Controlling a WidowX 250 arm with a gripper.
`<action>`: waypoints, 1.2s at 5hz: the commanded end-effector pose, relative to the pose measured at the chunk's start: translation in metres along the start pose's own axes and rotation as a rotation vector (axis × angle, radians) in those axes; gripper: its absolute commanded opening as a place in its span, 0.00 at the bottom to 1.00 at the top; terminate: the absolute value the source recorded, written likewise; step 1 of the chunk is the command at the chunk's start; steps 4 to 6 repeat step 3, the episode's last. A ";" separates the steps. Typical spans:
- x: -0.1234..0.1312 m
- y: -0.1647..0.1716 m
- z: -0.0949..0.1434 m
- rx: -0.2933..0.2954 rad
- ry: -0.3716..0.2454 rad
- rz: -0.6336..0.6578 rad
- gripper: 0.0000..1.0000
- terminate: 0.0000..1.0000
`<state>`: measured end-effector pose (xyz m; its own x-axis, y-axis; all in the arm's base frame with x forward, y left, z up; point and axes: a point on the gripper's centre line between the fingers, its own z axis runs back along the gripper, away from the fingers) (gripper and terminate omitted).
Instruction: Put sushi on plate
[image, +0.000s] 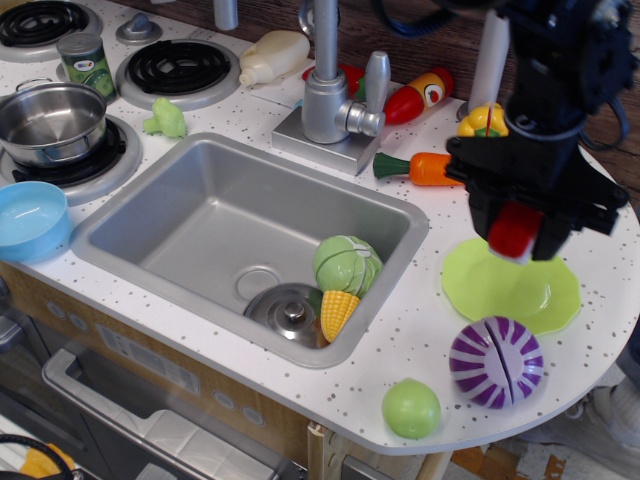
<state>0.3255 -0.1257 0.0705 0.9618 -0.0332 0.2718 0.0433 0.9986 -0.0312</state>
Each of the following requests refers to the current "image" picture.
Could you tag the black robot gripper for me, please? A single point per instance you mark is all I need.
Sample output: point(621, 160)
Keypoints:
point(542, 169)

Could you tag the red white toy sushi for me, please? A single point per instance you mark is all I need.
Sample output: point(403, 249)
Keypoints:
point(513, 234)

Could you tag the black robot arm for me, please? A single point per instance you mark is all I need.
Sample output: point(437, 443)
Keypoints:
point(572, 56)

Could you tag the light green plastic plate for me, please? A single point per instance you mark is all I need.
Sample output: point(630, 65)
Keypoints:
point(544, 296)

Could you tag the yellow toy bell pepper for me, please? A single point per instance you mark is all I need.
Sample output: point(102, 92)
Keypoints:
point(486, 121)

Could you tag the orange toy carrot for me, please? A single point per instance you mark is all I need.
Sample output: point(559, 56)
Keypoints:
point(423, 169)

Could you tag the purple white toy onion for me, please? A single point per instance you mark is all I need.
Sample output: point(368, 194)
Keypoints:
point(496, 362)

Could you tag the red toy ketchup bottle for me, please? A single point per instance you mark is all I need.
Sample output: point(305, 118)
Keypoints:
point(412, 100)

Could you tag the green toy cabbage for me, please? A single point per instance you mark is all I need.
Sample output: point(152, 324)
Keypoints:
point(346, 263)

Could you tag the yellow toy corn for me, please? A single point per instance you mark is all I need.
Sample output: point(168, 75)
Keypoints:
point(336, 309)

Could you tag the silver toy faucet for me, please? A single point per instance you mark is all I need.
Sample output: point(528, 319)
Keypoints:
point(329, 128)

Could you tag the red toy pepper behind faucet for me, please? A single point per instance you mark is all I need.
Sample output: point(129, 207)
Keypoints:
point(349, 79)

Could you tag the green toy lime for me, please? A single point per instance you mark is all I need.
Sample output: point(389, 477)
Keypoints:
point(411, 409)

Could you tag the steel pot lid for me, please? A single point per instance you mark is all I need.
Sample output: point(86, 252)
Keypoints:
point(291, 310)

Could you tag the cream toy mayonnaise bottle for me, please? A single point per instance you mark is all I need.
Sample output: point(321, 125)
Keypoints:
point(274, 54)

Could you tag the silver toy sink basin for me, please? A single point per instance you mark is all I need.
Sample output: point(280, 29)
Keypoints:
point(213, 223)

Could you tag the black coil burner rear right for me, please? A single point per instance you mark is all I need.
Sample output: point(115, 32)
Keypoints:
point(191, 74)

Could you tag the black coil burner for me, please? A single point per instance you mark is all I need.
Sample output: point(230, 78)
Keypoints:
point(30, 31)
point(191, 74)
point(107, 168)

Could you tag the light green toy broccoli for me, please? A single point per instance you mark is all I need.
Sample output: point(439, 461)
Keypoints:
point(167, 120)

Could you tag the silver stove knob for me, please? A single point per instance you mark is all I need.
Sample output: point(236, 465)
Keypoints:
point(139, 30)

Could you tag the black coil burner front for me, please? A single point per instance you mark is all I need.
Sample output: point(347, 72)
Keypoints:
point(107, 168)

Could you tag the green toy can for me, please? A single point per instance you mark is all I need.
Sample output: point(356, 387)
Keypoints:
point(84, 61)

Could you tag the light blue plastic bowl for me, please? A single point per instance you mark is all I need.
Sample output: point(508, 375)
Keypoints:
point(35, 222)

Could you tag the steel cooking pot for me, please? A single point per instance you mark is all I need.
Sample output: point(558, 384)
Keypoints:
point(51, 124)

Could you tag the black coil burner rear left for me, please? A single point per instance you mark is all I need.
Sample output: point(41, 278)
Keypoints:
point(30, 31)

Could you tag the yellow object lower left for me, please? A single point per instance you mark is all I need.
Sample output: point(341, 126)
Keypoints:
point(39, 465)

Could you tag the silver vertical post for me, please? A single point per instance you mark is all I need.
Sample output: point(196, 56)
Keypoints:
point(490, 64)

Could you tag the silver post top centre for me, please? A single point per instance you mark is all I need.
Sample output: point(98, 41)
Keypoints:
point(226, 14)

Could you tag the toy oven door handle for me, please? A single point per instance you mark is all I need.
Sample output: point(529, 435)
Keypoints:
point(143, 434)

